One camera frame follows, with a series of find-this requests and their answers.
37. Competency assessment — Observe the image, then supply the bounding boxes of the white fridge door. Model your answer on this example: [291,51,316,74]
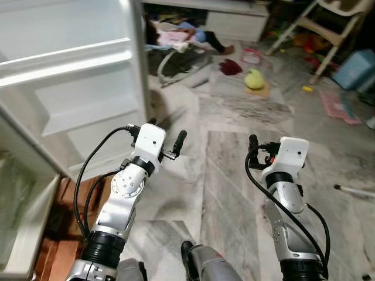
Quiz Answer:
[0,0,151,179]

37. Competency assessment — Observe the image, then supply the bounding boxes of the brown wooden fridge stand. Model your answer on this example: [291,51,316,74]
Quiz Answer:
[34,174,113,281]

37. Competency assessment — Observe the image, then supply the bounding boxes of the fridge body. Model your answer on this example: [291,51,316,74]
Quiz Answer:
[0,114,60,279]

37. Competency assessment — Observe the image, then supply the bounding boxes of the small orange mat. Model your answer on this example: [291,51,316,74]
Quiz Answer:
[244,82,272,100]

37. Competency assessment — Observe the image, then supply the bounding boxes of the yellow-green ball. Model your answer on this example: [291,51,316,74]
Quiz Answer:
[244,68,265,90]

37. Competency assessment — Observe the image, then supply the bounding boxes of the dark red cloth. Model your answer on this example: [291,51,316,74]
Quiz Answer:
[219,59,244,76]

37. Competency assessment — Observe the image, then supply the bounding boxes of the child in baby bouncer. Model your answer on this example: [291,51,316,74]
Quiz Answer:
[144,18,236,57]

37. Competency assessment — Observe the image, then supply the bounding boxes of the pink floor mat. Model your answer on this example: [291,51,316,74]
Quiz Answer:
[319,90,364,126]

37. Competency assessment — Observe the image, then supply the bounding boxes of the white marker pen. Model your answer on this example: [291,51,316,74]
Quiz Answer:
[333,184,375,198]

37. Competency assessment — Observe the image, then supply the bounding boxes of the red and orange toys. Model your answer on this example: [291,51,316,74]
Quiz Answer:
[292,32,336,69]

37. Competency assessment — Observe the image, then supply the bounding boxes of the grey right robot leg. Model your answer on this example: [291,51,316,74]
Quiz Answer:
[180,239,243,281]

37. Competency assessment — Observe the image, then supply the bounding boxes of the grey robot leg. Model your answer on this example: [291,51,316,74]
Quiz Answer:
[117,259,148,281]
[180,239,243,281]

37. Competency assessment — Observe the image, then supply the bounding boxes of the blue plastic bin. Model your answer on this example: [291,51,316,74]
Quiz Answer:
[330,49,375,92]

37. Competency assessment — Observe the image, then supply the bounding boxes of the grey left robot leg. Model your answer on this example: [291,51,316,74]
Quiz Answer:
[117,259,148,281]

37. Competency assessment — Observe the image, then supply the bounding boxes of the white low cabinet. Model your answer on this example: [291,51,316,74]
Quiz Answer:
[144,0,271,42]

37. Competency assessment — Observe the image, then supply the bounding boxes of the wooden high chair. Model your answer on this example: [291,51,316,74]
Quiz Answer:
[267,0,375,86]

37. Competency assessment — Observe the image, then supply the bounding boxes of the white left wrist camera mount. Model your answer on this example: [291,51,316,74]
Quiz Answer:
[134,124,167,173]

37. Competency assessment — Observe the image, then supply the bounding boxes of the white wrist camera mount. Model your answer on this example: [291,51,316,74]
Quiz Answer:
[262,136,310,179]
[134,124,167,173]

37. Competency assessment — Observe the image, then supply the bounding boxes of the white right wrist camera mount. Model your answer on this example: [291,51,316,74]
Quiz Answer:
[262,136,310,179]

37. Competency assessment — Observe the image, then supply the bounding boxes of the short black left arm cable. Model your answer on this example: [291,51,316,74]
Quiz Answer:
[84,170,122,235]

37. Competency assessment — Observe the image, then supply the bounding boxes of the short black arm cable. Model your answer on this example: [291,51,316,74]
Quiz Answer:
[84,170,122,235]
[304,203,332,269]

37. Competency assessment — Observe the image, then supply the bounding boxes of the short black right arm cable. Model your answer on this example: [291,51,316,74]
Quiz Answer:
[304,203,332,269]

